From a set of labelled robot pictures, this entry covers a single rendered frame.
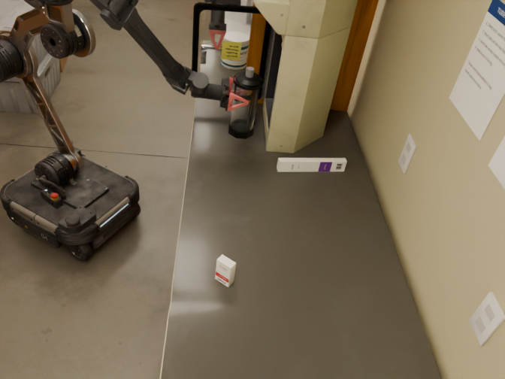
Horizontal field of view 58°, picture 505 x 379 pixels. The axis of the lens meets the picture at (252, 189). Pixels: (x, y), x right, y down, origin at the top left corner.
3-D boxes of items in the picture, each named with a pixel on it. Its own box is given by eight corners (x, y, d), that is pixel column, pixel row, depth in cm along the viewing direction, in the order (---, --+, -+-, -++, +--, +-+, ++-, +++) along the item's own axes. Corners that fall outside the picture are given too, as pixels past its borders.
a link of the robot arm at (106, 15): (114, -18, 132) (95, 12, 130) (128, -16, 129) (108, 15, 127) (185, 70, 169) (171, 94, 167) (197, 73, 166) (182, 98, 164)
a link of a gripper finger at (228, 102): (249, 87, 166) (224, 83, 165) (250, 98, 161) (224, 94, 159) (246, 104, 170) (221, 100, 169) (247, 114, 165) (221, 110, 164)
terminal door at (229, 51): (260, 100, 201) (273, 8, 175) (190, 97, 196) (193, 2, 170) (260, 99, 201) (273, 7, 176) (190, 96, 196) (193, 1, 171)
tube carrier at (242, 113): (253, 122, 182) (261, 74, 168) (255, 138, 174) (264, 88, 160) (226, 119, 181) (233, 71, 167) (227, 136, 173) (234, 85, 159)
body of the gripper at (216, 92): (227, 78, 168) (207, 75, 167) (227, 92, 161) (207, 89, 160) (224, 94, 173) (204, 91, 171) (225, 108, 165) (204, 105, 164)
